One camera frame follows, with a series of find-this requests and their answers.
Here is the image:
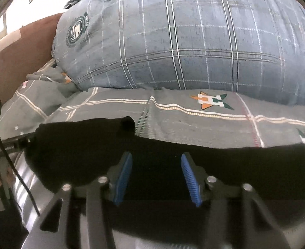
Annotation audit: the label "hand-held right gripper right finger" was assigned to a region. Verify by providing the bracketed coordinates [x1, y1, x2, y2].
[180, 153, 291, 249]

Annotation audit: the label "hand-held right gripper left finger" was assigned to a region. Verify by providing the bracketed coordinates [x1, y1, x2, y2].
[25, 151, 133, 249]

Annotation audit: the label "black pants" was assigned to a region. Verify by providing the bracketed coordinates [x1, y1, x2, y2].
[25, 116, 305, 240]

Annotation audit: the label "blue plaid pillow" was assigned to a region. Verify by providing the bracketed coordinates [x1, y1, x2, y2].
[51, 0, 305, 107]

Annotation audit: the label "window frame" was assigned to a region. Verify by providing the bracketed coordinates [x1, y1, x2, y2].
[1, 12, 9, 35]

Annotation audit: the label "black cable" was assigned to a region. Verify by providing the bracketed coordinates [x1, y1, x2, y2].
[0, 49, 41, 217]

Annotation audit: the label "brown headboard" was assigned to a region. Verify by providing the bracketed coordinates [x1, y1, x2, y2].
[0, 12, 65, 105]

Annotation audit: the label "grey printed bed sheet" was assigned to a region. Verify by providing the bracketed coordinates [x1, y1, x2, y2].
[0, 59, 305, 249]

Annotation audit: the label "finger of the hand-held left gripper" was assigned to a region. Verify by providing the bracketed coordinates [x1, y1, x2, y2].
[0, 131, 38, 153]

